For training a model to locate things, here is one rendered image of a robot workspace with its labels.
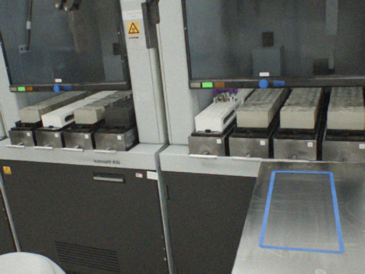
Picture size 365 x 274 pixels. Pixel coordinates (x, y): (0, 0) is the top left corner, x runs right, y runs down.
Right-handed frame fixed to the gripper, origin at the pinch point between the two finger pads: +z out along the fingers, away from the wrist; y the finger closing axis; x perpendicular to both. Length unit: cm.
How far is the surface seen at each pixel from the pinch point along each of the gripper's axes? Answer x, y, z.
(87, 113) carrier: 74, -64, 34
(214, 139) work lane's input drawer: 66, -7, 40
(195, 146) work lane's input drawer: 66, -14, 43
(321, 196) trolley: 25, 31, 38
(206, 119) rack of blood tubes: 70, -10, 34
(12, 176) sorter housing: 66, -107, 62
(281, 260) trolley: 0.3, 26.3, 38.1
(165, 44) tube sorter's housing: 75, -26, 7
